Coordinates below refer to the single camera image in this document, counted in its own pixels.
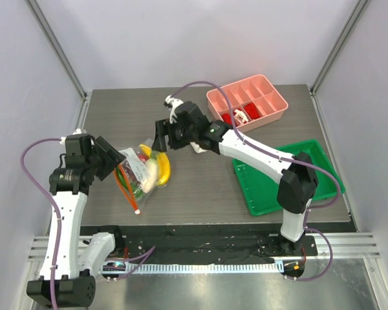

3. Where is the clear orange zip top bag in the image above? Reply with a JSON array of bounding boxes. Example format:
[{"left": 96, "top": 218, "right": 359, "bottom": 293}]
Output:
[{"left": 114, "top": 138, "right": 167, "bottom": 215}]

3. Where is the green fake chili pepper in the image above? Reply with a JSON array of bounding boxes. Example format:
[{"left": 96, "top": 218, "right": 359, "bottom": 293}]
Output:
[{"left": 115, "top": 166, "right": 139, "bottom": 199}]

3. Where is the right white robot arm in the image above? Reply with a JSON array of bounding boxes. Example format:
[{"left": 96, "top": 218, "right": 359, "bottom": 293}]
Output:
[{"left": 152, "top": 96, "right": 319, "bottom": 255}]

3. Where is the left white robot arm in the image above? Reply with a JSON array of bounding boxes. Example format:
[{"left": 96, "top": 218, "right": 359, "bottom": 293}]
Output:
[{"left": 20, "top": 129, "right": 125, "bottom": 309}]

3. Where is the yellow fake banana bunch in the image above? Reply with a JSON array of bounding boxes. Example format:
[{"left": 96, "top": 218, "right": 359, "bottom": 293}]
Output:
[{"left": 139, "top": 144, "right": 171, "bottom": 186}]

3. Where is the white fake radish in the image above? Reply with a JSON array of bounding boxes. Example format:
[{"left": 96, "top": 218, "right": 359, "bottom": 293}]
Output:
[{"left": 141, "top": 159, "right": 158, "bottom": 193}]

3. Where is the red white fake food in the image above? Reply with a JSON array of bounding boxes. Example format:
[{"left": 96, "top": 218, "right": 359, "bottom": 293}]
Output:
[{"left": 233, "top": 109, "right": 249, "bottom": 126}]

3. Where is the red fake food piece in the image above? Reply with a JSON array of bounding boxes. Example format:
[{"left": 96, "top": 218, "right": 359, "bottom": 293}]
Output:
[{"left": 244, "top": 102, "right": 261, "bottom": 120}]

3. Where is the rolled white towel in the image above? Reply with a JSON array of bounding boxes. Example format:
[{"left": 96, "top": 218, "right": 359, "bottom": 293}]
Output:
[{"left": 190, "top": 142, "right": 207, "bottom": 154}]

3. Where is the pink compartment tray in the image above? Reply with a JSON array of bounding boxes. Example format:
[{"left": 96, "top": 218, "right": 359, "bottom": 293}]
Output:
[{"left": 206, "top": 74, "right": 288, "bottom": 133}]

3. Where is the green plastic tray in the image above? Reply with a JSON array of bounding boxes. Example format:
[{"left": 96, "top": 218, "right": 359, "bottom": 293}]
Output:
[{"left": 231, "top": 139, "right": 346, "bottom": 217}]

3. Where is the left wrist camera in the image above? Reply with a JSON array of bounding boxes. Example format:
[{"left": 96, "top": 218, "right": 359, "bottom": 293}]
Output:
[{"left": 59, "top": 128, "right": 94, "bottom": 147}]

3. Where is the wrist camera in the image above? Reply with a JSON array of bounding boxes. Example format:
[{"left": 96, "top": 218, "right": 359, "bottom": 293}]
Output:
[
  {"left": 59, "top": 128, "right": 94, "bottom": 147},
  {"left": 164, "top": 95, "right": 184, "bottom": 123}
]

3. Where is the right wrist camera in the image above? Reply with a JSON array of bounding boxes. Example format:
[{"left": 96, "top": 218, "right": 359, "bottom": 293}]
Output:
[{"left": 164, "top": 95, "right": 184, "bottom": 123}]

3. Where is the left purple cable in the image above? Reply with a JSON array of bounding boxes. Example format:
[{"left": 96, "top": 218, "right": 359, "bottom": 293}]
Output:
[{"left": 20, "top": 137, "right": 156, "bottom": 310}]

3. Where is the purple cable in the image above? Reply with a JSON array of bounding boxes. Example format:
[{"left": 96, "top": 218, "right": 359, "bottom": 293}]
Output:
[
  {"left": 171, "top": 80, "right": 342, "bottom": 282},
  {"left": 20, "top": 137, "right": 156, "bottom": 310}
]

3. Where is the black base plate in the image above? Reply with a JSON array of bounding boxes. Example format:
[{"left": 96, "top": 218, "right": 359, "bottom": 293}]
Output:
[{"left": 83, "top": 224, "right": 318, "bottom": 259}]

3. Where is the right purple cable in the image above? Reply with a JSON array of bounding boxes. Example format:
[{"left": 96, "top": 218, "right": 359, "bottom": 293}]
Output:
[{"left": 171, "top": 80, "right": 342, "bottom": 282}]

